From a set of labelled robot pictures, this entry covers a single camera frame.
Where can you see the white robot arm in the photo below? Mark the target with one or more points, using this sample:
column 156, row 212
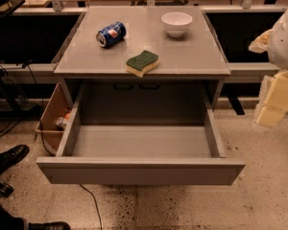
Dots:
column 278, row 54

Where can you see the grey open top drawer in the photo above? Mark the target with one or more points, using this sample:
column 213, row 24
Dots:
column 141, row 135

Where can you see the black shoe lower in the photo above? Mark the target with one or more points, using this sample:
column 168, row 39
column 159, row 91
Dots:
column 58, row 225

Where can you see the green yellow sponge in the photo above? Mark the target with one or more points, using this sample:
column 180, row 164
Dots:
column 142, row 63

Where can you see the black shoe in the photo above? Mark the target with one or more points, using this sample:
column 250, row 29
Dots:
column 12, row 156
column 58, row 225

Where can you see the white bowl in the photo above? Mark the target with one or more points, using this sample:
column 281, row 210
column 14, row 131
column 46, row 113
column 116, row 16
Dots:
column 176, row 23

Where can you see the grey cabinet table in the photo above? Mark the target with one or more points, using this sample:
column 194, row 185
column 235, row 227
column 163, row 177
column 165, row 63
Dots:
column 193, row 57

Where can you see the black shoe upper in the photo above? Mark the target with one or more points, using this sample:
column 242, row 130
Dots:
column 12, row 156

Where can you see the blue pepsi can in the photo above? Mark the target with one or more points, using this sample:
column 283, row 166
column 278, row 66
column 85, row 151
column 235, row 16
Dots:
column 111, row 34

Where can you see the cardboard box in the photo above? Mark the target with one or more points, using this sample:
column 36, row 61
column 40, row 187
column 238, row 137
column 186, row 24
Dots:
column 47, row 127

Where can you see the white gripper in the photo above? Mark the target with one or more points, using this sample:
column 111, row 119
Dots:
column 285, row 45

